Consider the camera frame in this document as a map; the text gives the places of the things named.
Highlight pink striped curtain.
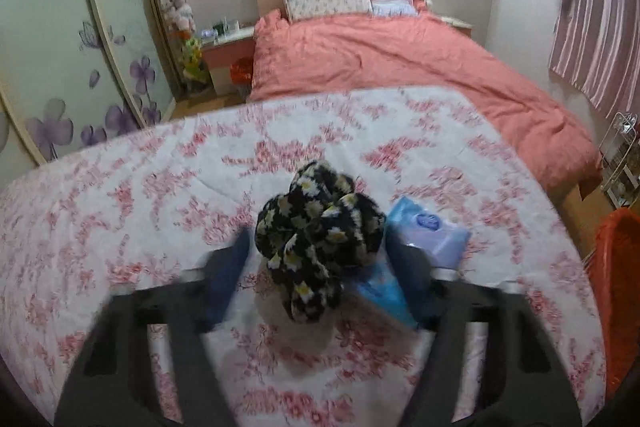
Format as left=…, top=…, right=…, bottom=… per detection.
left=548, top=0, right=640, bottom=120

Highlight blue tissue packet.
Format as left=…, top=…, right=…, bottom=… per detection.
left=350, top=196, right=472, bottom=331

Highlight bed with pink duvet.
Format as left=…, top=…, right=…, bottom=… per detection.
left=248, top=9, right=619, bottom=253

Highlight pink white nightstand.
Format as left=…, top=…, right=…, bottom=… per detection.
left=425, top=0, right=474, bottom=39
left=199, top=26, right=256, bottom=96

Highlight hanging plush toys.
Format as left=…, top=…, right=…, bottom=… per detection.
left=158, top=0, right=211, bottom=94

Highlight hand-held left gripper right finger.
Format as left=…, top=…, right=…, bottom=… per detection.
left=384, top=238, right=584, bottom=427

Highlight wardrobe with flower doors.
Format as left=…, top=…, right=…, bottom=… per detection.
left=0, top=0, right=177, bottom=168

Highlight small orange bag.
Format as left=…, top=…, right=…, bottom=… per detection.
left=229, top=56, right=254, bottom=86

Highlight white wire rack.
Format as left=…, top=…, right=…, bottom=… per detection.
left=597, top=111, right=640, bottom=208

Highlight pink floral tablecloth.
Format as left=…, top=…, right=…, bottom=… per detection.
left=0, top=85, right=609, bottom=427

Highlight black daisy print scrunchie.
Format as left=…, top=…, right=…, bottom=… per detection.
left=254, top=160, right=386, bottom=324

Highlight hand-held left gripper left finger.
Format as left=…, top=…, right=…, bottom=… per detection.
left=54, top=227, right=252, bottom=427

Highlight orange trash bin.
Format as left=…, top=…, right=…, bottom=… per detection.
left=587, top=207, right=640, bottom=401

